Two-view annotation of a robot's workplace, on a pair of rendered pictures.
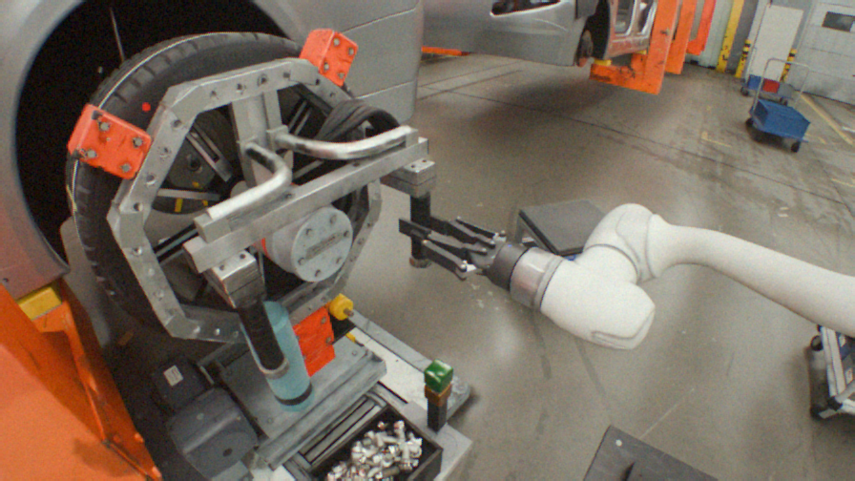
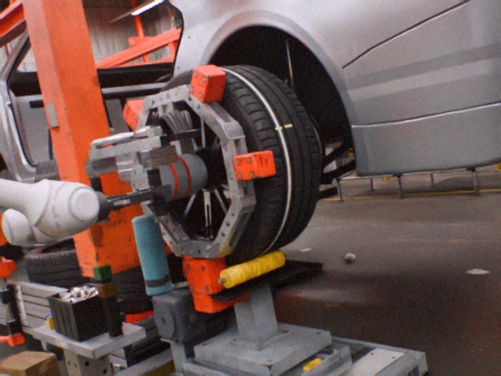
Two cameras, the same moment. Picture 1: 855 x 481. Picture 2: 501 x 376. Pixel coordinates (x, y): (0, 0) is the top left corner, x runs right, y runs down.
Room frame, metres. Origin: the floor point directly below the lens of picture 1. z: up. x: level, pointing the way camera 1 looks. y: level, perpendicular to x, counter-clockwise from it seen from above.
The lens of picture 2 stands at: (1.09, -1.52, 0.94)
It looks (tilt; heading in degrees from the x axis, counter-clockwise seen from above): 5 degrees down; 99
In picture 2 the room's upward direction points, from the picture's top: 11 degrees counter-clockwise
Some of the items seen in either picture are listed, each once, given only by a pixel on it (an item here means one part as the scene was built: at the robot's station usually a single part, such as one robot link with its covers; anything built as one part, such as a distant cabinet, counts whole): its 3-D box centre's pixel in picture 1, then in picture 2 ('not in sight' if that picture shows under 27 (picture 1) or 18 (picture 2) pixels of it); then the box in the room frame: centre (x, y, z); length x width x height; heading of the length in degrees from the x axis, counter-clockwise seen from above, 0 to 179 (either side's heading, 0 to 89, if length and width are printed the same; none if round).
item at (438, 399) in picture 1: (437, 390); (106, 289); (0.40, -0.02, 0.59); 0.04 x 0.04 x 0.04; 51
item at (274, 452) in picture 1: (297, 381); (264, 363); (0.71, 0.44, 0.13); 0.50 x 0.36 x 0.10; 141
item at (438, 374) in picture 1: (438, 375); (102, 272); (0.40, -0.02, 0.64); 0.04 x 0.04 x 0.04; 51
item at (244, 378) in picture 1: (283, 345); (254, 312); (0.72, 0.43, 0.32); 0.40 x 0.30 x 0.28; 141
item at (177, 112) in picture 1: (270, 212); (187, 174); (0.61, 0.30, 0.85); 0.54 x 0.07 x 0.54; 141
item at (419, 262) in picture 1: (420, 226); (157, 193); (0.59, 0.01, 0.83); 0.04 x 0.04 x 0.16
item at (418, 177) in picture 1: (406, 172); (159, 156); (0.61, 0.04, 0.93); 0.09 x 0.05 x 0.05; 51
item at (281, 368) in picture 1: (260, 333); (99, 198); (0.33, 0.23, 0.83); 0.04 x 0.04 x 0.16
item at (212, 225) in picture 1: (228, 157); (127, 127); (0.46, 0.27, 1.03); 0.19 x 0.18 x 0.11; 51
